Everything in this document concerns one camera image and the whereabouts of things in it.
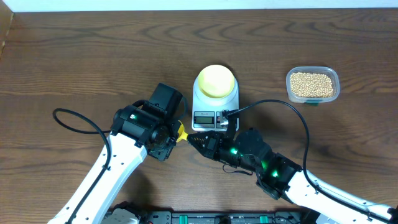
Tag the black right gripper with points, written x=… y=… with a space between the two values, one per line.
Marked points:
x=214 y=140

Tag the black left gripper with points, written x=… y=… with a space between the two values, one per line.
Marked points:
x=163 y=151

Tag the yellow measuring scoop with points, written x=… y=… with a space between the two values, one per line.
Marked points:
x=182 y=134

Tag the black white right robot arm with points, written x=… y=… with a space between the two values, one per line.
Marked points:
x=279 y=177

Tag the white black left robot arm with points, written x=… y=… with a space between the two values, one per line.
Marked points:
x=139 y=130

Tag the white digital kitchen scale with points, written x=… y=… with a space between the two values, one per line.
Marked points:
x=205 y=110

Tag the pale yellow bowl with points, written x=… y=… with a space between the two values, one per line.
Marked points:
x=216 y=81

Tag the soybeans pile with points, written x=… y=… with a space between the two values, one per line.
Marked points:
x=311 y=85

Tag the clear plastic container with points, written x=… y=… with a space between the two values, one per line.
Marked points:
x=314 y=69

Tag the black mounting rail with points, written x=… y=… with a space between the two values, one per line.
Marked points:
x=126 y=212

